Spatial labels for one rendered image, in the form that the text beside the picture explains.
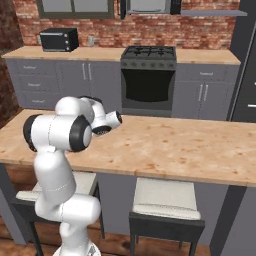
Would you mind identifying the black oven with hob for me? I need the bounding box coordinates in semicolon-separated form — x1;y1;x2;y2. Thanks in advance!
120;45;178;118

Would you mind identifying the grey wall shelf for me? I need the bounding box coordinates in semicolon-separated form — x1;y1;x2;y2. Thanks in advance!
179;9;249;17

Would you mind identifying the grey cupboard run with drawers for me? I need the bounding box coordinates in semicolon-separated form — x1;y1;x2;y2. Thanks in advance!
5;58;123;114

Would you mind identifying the dark stool with white cushion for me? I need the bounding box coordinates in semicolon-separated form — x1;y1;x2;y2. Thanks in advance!
11;170;106;256
128;176;206;256

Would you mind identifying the grey and black microwave oven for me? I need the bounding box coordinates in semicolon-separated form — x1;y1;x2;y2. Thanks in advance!
119;0;183;20

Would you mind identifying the wooden dining table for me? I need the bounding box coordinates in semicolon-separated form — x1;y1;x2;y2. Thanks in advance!
0;108;256;256

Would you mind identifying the black toaster oven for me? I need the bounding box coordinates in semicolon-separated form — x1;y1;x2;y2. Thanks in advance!
39;27;80;53

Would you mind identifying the dark grey fridge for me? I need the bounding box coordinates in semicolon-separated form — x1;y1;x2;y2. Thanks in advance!
227;0;256;124

